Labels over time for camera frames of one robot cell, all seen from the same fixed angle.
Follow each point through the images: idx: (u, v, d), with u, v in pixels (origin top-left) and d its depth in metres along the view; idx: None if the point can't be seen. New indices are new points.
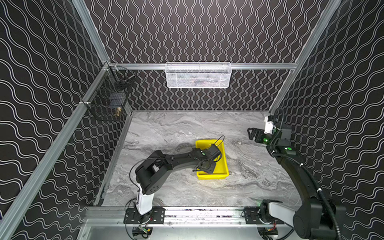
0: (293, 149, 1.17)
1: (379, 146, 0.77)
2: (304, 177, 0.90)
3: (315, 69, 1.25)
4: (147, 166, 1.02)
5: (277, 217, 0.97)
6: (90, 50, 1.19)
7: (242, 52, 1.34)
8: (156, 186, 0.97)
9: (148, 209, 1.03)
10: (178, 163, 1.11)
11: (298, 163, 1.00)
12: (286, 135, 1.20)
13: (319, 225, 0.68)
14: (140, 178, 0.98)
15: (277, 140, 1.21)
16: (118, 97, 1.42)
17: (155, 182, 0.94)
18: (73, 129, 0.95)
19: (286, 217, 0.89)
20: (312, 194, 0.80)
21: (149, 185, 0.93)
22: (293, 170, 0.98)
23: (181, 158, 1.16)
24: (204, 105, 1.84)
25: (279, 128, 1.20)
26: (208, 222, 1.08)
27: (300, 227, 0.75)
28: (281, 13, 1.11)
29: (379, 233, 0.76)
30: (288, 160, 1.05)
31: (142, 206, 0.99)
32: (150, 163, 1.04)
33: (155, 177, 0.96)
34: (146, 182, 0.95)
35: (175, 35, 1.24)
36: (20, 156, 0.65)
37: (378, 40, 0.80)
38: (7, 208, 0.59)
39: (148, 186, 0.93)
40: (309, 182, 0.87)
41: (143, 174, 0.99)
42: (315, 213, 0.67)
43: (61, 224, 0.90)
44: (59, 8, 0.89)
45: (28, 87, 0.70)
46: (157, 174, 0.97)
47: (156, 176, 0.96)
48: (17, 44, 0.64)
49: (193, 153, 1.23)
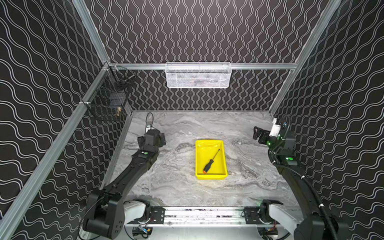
0: (294, 160, 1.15)
1: (380, 146, 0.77)
2: (306, 190, 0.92)
3: (315, 69, 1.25)
4: (91, 216, 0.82)
5: (276, 219, 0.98)
6: (90, 50, 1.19)
7: (242, 52, 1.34)
8: (119, 222, 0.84)
9: (143, 208, 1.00)
10: (125, 184, 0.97)
11: (300, 175, 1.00)
12: (289, 145, 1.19)
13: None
14: (96, 231, 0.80)
15: (280, 148, 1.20)
16: (118, 97, 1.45)
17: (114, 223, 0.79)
18: (72, 130, 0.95)
19: (286, 222, 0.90)
20: (313, 210, 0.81)
21: (109, 231, 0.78)
22: (295, 183, 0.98)
23: (124, 177, 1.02)
24: (204, 105, 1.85)
25: (283, 137, 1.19)
26: (208, 222, 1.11)
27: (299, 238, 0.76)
28: (281, 12, 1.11)
29: (379, 233, 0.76)
30: (290, 172, 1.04)
31: (134, 215, 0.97)
32: (93, 211, 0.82)
33: (109, 219, 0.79)
34: (103, 233, 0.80)
35: (175, 35, 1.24)
36: (20, 156, 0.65)
37: (378, 40, 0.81)
38: (7, 208, 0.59)
39: (109, 232, 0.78)
40: (311, 196, 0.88)
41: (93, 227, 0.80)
42: (317, 229, 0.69)
43: (61, 224, 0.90)
44: (59, 8, 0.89)
45: (28, 87, 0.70)
46: (111, 211, 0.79)
47: (109, 219, 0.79)
48: (17, 44, 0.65)
49: (135, 162, 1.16)
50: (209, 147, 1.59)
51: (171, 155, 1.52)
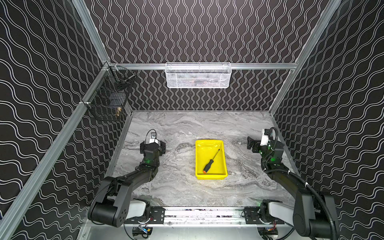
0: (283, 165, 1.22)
1: (379, 146, 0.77)
2: (293, 179, 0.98)
3: (315, 69, 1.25)
4: (101, 199, 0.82)
5: (276, 216, 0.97)
6: (90, 50, 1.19)
7: (242, 52, 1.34)
8: (124, 211, 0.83)
9: (143, 208, 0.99)
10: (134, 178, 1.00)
11: (286, 171, 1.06)
12: (279, 154, 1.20)
13: (314, 218, 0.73)
14: (99, 218, 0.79)
15: (270, 156, 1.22)
16: (119, 97, 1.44)
17: (122, 208, 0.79)
18: (72, 129, 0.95)
19: (286, 214, 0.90)
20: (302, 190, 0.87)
21: (115, 216, 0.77)
22: (283, 177, 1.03)
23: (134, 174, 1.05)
24: (204, 105, 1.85)
25: (273, 148, 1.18)
26: (208, 222, 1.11)
27: (300, 226, 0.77)
28: (281, 12, 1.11)
29: (379, 233, 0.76)
30: (278, 171, 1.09)
31: (134, 211, 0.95)
32: (102, 197, 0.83)
33: (117, 203, 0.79)
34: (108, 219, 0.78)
35: (175, 35, 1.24)
36: (20, 156, 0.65)
37: (378, 40, 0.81)
38: (7, 208, 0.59)
39: (114, 217, 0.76)
40: (298, 182, 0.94)
41: (100, 212, 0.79)
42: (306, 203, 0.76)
43: (61, 224, 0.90)
44: (59, 8, 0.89)
45: (29, 87, 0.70)
46: (120, 195, 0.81)
47: (117, 203, 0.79)
48: (17, 44, 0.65)
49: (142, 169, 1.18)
50: (209, 147, 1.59)
51: (171, 155, 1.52)
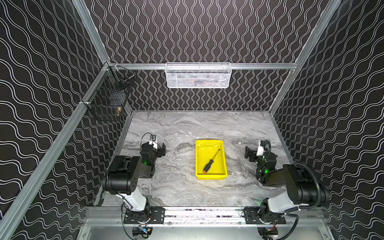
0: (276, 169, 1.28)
1: (379, 145, 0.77)
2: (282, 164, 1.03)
3: (315, 69, 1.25)
4: (114, 169, 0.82)
5: (274, 207, 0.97)
6: (90, 50, 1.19)
7: (242, 52, 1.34)
8: (135, 179, 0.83)
9: (143, 201, 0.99)
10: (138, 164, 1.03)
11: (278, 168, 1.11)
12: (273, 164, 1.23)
13: (303, 182, 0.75)
14: (113, 186, 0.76)
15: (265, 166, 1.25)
16: (118, 97, 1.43)
17: (136, 170, 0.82)
18: (73, 129, 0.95)
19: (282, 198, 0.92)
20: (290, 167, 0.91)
21: (131, 174, 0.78)
22: None
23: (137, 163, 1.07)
24: (205, 105, 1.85)
25: (267, 159, 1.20)
26: (208, 222, 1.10)
27: (292, 195, 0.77)
28: (281, 12, 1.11)
29: (379, 233, 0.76)
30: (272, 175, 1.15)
31: (138, 202, 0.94)
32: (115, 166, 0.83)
33: (131, 169, 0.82)
34: (124, 179, 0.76)
35: (175, 35, 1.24)
36: (20, 156, 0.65)
37: (378, 40, 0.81)
38: (7, 208, 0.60)
39: (129, 178, 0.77)
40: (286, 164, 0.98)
41: (114, 176, 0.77)
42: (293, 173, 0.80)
43: (61, 224, 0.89)
44: (59, 8, 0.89)
45: (28, 87, 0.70)
46: (134, 163, 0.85)
47: (130, 169, 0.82)
48: (17, 44, 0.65)
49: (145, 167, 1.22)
50: (209, 147, 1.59)
51: (171, 155, 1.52)
